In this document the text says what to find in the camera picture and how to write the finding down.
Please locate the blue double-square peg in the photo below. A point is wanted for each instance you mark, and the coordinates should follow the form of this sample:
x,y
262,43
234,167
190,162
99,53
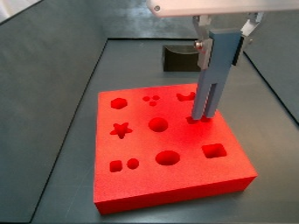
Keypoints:
x,y
214,76

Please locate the red foam shape board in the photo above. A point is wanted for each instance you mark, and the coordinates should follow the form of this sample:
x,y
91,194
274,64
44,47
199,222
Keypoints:
x,y
156,156

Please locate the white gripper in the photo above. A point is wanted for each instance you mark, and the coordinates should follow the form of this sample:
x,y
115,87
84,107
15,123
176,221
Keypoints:
x,y
184,8

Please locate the black curved holder stand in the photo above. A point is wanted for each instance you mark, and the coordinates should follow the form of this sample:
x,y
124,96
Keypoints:
x,y
180,58

